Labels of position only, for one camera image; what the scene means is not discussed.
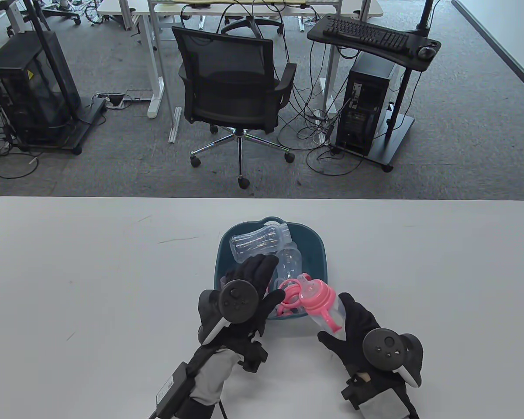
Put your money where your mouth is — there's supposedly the person's right hand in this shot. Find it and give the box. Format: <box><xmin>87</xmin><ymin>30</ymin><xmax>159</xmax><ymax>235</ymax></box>
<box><xmin>318</xmin><ymin>292</ymin><xmax>424</xmax><ymax>385</ymax></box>

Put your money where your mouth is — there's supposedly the person's left hand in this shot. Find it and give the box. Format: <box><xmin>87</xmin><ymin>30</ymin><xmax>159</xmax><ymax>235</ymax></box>
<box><xmin>198</xmin><ymin>254</ymin><xmax>285</xmax><ymax>350</ymax></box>

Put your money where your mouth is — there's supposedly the clear bottle with pink lid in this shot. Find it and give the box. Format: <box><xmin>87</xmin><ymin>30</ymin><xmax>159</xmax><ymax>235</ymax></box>
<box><xmin>297</xmin><ymin>274</ymin><xmax>348</xmax><ymax>344</ymax></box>

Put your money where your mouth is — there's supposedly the person's left forearm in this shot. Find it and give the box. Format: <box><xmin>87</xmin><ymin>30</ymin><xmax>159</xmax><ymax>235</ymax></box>
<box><xmin>175</xmin><ymin>345</ymin><xmax>245</xmax><ymax>419</ymax></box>

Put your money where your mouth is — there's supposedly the person's right forearm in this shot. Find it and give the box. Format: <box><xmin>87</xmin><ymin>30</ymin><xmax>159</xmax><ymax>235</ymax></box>
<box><xmin>354</xmin><ymin>384</ymin><xmax>420</xmax><ymax>419</ymax></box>

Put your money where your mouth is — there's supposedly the black round left glove controller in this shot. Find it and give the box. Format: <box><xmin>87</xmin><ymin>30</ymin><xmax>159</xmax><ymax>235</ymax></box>
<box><xmin>201</xmin><ymin>279</ymin><xmax>261</xmax><ymax>343</ymax></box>

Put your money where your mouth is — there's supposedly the black round glove controller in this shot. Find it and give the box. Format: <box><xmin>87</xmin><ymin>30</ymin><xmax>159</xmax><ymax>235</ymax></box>
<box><xmin>362</xmin><ymin>328</ymin><xmax>424</xmax><ymax>389</ymax></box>
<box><xmin>201</xmin><ymin>279</ymin><xmax>261</xmax><ymax>343</ymax></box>

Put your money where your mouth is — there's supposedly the small clear baby bottle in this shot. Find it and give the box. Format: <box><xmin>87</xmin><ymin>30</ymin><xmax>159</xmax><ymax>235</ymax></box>
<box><xmin>274</xmin><ymin>244</ymin><xmax>305</xmax><ymax>285</ymax></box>

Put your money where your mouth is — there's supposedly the black round right glove controller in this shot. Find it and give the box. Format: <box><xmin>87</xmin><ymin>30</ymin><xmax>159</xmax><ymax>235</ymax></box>
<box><xmin>362</xmin><ymin>328</ymin><xmax>424</xmax><ymax>389</ymax></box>

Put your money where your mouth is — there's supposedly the small black left glove module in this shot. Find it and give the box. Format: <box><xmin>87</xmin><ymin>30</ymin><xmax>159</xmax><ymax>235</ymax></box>
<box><xmin>239</xmin><ymin>340</ymin><xmax>269</xmax><ymax>373</ymax></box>

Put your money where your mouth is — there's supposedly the teal plastic basin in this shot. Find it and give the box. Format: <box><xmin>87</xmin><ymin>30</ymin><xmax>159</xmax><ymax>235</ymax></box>
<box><xmin>214</xmin><ymin>216</ymin><xmax>328</xmax><ymax>321</ymax></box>

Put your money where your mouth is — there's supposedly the large clear baby bottle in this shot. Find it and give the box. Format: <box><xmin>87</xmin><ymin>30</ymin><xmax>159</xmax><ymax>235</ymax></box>
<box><xmin>230</xmin><ymin>222</ymin><xmax>294</xmax><ymax>264</ymax></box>

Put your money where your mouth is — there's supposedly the silver aluminium profile bar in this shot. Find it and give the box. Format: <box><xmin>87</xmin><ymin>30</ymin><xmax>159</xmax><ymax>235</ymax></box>
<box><xmin>169</xmin><ymin>106</ymin><xmax>183</xmax><ymax>144</ymax></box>

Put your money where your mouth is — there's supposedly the black computer tower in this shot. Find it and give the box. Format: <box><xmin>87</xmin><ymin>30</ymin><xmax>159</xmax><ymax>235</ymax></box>
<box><xmin>335</xmin><ymin>52</ymin><xmax>399</xmax><ymax>157</ymax></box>

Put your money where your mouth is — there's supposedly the black mesh office chair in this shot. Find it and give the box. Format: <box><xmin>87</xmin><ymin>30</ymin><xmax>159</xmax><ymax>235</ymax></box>
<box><xmin>171</xmin><ymin>26</ymin><xmax>298</xmax><ymax>189</ymax></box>

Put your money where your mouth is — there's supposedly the black rolling cart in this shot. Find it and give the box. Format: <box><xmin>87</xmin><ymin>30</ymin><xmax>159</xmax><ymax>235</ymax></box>
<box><xmin>7</xmin><ymin>0</ymin><xmax>108</xmax><ymax>156</ymax></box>

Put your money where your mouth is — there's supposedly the black rolling keyboard stand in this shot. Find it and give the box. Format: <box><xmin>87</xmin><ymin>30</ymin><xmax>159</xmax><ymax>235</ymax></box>
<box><xmin>306</xmin><ymin>0</ymin><xmax>442</xmax><ymax>173</ymax></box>

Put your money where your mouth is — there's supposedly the black keyboard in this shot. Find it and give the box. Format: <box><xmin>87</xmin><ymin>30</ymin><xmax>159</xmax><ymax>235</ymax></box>
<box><xmin>322</xmin><ymin>17</ymin><xmax>410</xmax><ymax>54</ymax></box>

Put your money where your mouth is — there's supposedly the black glass computer case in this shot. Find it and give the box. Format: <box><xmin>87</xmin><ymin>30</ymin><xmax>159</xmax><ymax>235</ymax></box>
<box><xmin>0</xmin><ymin>31</ymin><xmax>82</xmax><ymax>147</ymax></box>

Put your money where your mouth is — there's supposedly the pink bottle handle ring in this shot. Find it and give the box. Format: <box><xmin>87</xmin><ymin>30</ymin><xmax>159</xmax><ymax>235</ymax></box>
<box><xmin>277</xmin><ymin>279</ymin><xmax>310</xmax><ymax>317</ymax></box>

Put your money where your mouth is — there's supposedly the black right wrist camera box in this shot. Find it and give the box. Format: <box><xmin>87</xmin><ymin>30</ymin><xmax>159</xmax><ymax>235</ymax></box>
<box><xmin>341</xmin><ymin>374</ymin><xmax>377</xmax><ymax>410</ymax></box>

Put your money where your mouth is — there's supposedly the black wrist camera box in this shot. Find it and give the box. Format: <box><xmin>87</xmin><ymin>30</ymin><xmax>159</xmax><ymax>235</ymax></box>
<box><xmin>148</xmin><ymin>361</ymin><xmax>198</xmax><ymax>419</ymax></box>
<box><xmin>341</xmin><ymin>374</ymin><xmax>377</xmax><ymax>410</ymax></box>

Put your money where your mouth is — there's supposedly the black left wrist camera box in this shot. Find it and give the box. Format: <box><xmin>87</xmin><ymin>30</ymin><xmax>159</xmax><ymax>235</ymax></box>
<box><xmin>148</xmin><ymin>361</ymin><xmax>198</xmax><ymax>419</ymax></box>

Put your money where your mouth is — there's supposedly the tangle of black floor cables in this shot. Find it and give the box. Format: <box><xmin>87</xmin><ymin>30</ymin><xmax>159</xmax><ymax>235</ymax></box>
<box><xmin>278</xmin><ymin>52</ymin><xmax>364</xmax><ymax>177</ymax></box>

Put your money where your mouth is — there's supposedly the white metal frame desk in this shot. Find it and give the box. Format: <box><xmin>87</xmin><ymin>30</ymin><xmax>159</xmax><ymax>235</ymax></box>
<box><xmin>148</xmin><ymin>0</ymin><xmax>344</xmax><ymax>120</ymax></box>

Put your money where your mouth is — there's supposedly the black looped floor cable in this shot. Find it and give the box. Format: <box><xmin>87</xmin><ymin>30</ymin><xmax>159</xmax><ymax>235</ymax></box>
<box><xmin>0</xmin><ymin>124</ymin><xmax>40</xmax><ymax>180</ymax></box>

